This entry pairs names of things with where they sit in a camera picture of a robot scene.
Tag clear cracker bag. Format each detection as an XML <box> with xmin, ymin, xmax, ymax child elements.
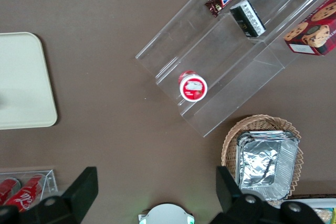
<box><xmin>314</xmin><ymin>207</ymin><xmax>336</xmax><ymax>223</ymax></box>

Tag red cookie box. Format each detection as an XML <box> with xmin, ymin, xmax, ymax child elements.
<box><xmin>283</xmin><ymin>0</ymin><xmax>336</xmax><ymax>57</ymax></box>

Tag stacked aluminium foil trays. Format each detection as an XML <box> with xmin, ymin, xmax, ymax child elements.
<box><xmin>235</xmin><ymin>130</ymin><xmax>300</xmax><ymax>201</ymax></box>

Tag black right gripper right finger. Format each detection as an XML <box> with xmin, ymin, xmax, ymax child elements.
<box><xmin>209</xmin><ymin>165</ymin><xmax>327</xmax><ymax>224</ymax></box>

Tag red cola bottle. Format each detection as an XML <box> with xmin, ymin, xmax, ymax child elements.
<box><xmin>3</xmin><ymin>174</ymin><xmax>44</xmax><ymax>213</ymax></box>
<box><xmin>0</xmin><ymin>177</ymin><xmax>22</xmax><ymax>205</ymax></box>

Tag small black box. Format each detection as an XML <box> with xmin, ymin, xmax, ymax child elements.
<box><xmin>229</xmin><ymin>0</ymin><xmax>267</xmax><ymax>39</ymax></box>

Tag white plastic snack bin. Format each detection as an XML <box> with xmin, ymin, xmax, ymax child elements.
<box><xmin>282</xmin><ymin>197</ymin><xmax>336</xmax><ymax>224</ymax></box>

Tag red gum bottle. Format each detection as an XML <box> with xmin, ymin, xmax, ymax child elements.
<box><xmin>178</xmin><ymin>69</ymin><xmax>209</xmax><ymax>103</ymax></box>

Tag clear acrylic bottle rack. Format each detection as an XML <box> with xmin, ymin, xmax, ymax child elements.
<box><xmin>0</xmin><ymin>168</ymin><xmax>59</xmax><ymax>210</ymax></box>

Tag clear acrylic stepped stand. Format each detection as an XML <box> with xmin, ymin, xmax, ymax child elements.
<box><xmin>134</xmin><ymin>0</ymin><xmax>336</xmax><ymax>138</ymax></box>

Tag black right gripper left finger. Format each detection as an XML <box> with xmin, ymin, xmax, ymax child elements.
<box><xmin>23</xmin><ymin>166</ymin><xmax>99</xmax><ymax>224</ymax></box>

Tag beige plastic tray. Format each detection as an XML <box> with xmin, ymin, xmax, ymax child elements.
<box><xmin>0</xmin><ymin>31</ymin><xmax>58</xmax><ymax>131</ymax></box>

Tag light wicker basket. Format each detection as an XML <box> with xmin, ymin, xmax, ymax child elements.
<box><xmin>220</xmin><ymin>114</ymin><xmax>305</xmax><ymax>207</ymax></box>

